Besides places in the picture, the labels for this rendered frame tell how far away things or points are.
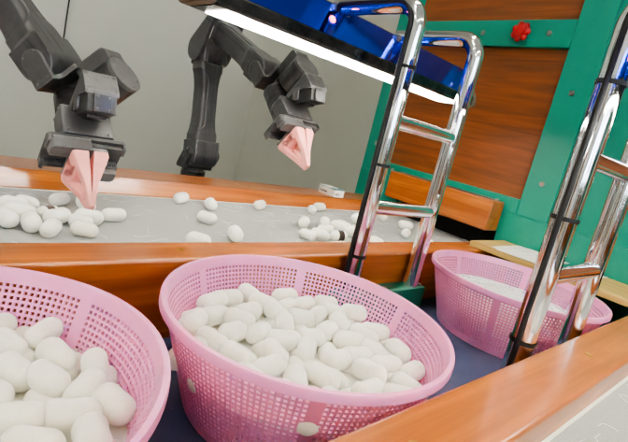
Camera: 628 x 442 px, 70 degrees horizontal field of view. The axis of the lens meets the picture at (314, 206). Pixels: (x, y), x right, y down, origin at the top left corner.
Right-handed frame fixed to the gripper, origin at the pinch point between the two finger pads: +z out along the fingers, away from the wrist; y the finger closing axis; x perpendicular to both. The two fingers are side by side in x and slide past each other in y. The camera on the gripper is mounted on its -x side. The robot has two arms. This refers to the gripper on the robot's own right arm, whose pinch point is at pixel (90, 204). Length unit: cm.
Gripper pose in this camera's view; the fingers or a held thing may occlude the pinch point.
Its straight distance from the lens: 67.4
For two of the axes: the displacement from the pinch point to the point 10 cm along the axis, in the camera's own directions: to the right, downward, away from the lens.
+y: 7.4, 0.5, 6.7
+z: 3.4, 8.3, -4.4
